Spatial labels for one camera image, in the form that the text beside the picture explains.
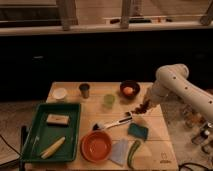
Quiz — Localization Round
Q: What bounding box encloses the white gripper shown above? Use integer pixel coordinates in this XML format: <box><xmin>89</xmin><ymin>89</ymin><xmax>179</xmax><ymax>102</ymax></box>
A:
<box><xmin>144</xmin><ymin>83</ymin><xmax>165</xmax><ymax>109</ymax></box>

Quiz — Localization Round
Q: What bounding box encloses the dark red grape bunch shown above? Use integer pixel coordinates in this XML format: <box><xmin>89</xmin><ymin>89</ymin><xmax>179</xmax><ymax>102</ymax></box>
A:
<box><xmin>132</xmin><ymin>103</ymin><xmax>148</xmax><ymax>114</ymax></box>

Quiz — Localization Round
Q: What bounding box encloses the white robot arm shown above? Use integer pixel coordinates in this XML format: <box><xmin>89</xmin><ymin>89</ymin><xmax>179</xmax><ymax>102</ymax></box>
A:
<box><xmin>144</xmin><ymin>64</ymin><xmax>213</xmax><ymax>124</ymax></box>

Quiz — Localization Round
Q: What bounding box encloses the green plastic cup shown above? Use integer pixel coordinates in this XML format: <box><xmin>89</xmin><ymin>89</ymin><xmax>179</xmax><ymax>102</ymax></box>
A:
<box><xmin>103</xmin><ymin>94</ymin><xmax>115</xmax><ymax>108</ymax></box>

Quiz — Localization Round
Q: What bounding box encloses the dark metal cup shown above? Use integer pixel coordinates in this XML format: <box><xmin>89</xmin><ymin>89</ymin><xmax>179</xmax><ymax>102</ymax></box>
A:
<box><xmin>79</xmin><ymin>83</ymin><xmax>90</xmax><ymax>99</ymax></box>

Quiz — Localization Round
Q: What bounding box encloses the dark brown bowl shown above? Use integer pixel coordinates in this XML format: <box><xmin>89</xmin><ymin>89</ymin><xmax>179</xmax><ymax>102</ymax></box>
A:
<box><xmin>120</xmin><ymin>80</ymin><xmax>140</xmax><ymax>99</ymax></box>

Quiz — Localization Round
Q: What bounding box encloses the orange egg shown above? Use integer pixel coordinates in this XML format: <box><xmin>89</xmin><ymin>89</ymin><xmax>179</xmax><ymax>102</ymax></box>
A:
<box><xmin>123</xmin><ymin>87</ymin><xmax>133</xmax><ymax>95</ymax></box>

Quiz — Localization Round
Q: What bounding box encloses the green sponge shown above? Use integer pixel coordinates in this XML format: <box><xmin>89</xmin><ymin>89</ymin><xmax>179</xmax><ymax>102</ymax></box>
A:
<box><xmin>128</xmin><ymin>123</ymin><xmax>149</xmax><ymax>140</ymax></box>

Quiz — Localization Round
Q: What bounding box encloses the green chili pepper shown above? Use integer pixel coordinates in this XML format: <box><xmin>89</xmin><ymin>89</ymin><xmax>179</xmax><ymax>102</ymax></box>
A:
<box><xmin>127</xmin><ymin>140</ymin><xmax>141</xmax><ymax>169</ymax></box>

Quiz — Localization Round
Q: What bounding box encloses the orange plastic bowl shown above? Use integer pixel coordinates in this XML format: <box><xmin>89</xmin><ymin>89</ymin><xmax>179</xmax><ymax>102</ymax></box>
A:
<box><xmin>80</xmin><ymin>130</ymin><xmax>112</xmax><ymax>163</ymax></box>

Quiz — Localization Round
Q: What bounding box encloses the tan bar in tray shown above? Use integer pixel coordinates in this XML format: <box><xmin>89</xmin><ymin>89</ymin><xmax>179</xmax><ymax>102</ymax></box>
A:
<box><xmin>46</xmin><ymin>114</ymin><xmax>69</xmax><ymax>125</ymax></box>

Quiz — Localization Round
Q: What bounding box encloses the green plastic tray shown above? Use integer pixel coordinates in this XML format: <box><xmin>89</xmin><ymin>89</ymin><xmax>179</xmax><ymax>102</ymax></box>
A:
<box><xmin>21</xmin><ymin>103</ymin><xmax>81</xmax><ymax>163</ymax></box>

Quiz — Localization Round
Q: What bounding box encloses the black cable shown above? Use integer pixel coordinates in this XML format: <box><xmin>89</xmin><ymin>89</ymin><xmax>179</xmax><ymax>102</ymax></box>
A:
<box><xmin>178</xmin><ymin>162</ymin><xmax>213</xmax><ymax>171</ymax></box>

